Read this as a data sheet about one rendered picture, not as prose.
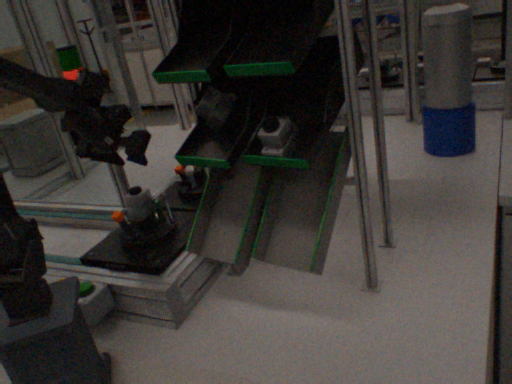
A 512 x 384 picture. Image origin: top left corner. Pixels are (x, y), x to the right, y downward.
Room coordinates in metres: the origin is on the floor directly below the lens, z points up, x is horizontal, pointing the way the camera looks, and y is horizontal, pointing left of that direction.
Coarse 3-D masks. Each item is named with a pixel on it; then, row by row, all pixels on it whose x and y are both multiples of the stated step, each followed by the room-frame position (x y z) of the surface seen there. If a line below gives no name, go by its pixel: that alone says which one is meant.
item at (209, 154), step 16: (224, 80) 1.04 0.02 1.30; (240, 80) 1.07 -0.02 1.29; (256, 80) 0.92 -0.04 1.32; (240, 96) 1.01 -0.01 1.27; (256, 96) 0.91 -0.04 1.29; (240, 112) 0.96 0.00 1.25; (256, 112) 0.90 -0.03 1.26; (208, 128) 0.96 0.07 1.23; (224, 128) 0.94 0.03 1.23; (240, 128) 0.91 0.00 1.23; (192, 144) 0.94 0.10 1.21; (208, 144) 0.92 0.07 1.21; (224, 144) 0.89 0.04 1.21; (240, 144) 0.85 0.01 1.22; (176, 160) 0.90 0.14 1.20; (192, 160) 0.87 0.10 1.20; (208, 160) 0.84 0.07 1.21; (224, 160) 0.82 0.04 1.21
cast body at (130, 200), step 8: (136, 192) 1.05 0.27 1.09; (144, 192) 1.06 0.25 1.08; (128, 200) 1.06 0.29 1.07; (136, 200) 1.04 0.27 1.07; (144, 200) 1.05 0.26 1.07; (152, 200) 1.08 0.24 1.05; (128, 208) 1.05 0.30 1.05; (136, 208) 1.04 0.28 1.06; (144, 208) 1.05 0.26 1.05; (152, 208) 1.07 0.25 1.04; (128, 216) 1.05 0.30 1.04; (136, 216) 1.04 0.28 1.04; (144, 216) 1.04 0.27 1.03
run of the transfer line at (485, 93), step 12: (480, 84) 1.74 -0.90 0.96; (492, 84) 1.72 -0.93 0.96; (504, 84) 1.70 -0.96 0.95; (360, 96) 1.97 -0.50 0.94; (384, 96) 1.93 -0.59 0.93; (396, 96) 1.90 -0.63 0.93; (420, 96) 1.85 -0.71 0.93; (480, 96) 1.74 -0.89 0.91; (492, 96) 1.72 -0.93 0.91; (504, 96) 1.70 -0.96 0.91; (360, 108) 1.97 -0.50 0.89; (384, 108) 1.93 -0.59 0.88; (396, 108) 1.90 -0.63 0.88; (420, 108) 1.85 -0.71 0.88; (480, 108) 1.74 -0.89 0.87; (492, 108) 1.72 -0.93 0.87
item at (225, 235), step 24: (216, 168) 0.97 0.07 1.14; (240, 168) 0.97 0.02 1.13; (264, 168) 0.89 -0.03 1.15; (216, 192) 0.96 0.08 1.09; (240, 192) 0.93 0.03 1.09; (264, 192) 0.88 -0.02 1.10; (216, 216) 0.93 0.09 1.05; (240, 216) 0.89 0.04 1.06; (192, 240) 0.88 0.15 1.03; (216, 240) 0.89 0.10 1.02; (240, 240) 0.81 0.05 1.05; (240, 264) 0.79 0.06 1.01
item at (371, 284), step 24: (168, 0) 1.00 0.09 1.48; (336, 0) 0.83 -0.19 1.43; (192, 96) 1.00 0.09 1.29; (360, 120) 0.84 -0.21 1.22; (360, 144) 0.83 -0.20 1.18; (384, 144) 0.98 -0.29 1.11; (360, 168) 0.83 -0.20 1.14; (384, 168) 0.97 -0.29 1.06; (360, 192) 0.84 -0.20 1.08; (384, 192) 0.98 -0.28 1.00; (360, 216) 0.83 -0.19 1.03; (384, 216) 0.98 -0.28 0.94; (384, 240) 0.98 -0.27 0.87
